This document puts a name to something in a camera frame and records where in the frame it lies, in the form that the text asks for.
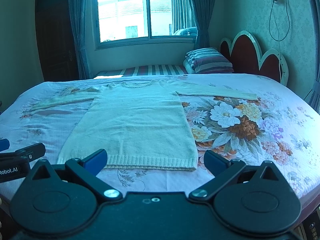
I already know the floral white bed sheet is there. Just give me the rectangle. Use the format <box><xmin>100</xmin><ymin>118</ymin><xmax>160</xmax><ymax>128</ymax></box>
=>
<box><xmin>1</xmin><ymin>74</ymin><xmax>319</xmax><ymax>206</ymax></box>

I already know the striped mattress sheet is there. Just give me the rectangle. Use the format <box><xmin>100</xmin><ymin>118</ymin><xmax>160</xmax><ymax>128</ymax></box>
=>
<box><xmin>95</xmin><ymin>64</ymin><xmax>188</xmax><ymax>79</ymax></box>

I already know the window with frame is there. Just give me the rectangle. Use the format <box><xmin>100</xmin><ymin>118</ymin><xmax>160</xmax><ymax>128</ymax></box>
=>
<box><xmin>92</xmin><ymin>0</ymin><xmax>196</xmax><ymax>49</ymax></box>

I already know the striped folded quilt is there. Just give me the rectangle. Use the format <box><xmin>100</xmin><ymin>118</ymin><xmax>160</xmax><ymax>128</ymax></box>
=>
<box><xmin>185</xmin><ymin>48</ymin><xmax>234</xmax><ymax>74</ymax></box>

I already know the blue curtain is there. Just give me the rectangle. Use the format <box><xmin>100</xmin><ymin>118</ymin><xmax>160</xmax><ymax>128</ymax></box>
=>
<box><xmin>189</xmin><ymin>0</ymin><xmax>215</xmax><ymax>49</ymax></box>
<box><xmin>68</xmin><ymin>0</ymin><xmax>89</xmax><ymax>80</ymax></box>

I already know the left blue curtain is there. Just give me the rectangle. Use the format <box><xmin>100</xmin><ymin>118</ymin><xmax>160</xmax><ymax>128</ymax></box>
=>
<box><xmin>68</xmin><ymin>0</ymin><xmax>89</xmax><ymax>80</ymax></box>

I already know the white wall cable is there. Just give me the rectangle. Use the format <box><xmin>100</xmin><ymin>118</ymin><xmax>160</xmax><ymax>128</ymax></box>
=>
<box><xmin>268</xmin><ymin>0</ymin><xmax>292</xmax><ymax>81</ymax></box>

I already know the white pillow under quilt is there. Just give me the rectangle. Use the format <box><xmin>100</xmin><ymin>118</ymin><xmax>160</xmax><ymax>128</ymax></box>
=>
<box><xmin>183</xmin><ymin>59</ymin><xmax>196</xmax><ymax>74</ymax></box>

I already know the right blue curtain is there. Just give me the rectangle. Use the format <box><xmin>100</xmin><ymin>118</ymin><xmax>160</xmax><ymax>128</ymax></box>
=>
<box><xmin>189</xmin><ymin>0</ymin><xmax>215</xmax><ymax>49</ymax></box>

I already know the cream knit sweater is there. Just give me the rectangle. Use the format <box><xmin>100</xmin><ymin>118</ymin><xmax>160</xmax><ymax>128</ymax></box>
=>
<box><xmin>33</xmin><ymin>80</ymin><xmax>257</xmax><ymax>171</ymax></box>

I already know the blue bundle on windowsill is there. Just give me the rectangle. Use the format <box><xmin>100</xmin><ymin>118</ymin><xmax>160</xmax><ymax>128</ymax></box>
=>
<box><xmin>173</xmin><ymin>27</ymin><xmax>197</xmax><ymax>37</ymax></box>

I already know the red scalloped headboard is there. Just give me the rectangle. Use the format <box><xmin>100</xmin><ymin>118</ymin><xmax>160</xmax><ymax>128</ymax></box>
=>
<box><xmin>220</xmin><ymin>30</ymin><xmax>289</xmax><ymax>86</ymax></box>

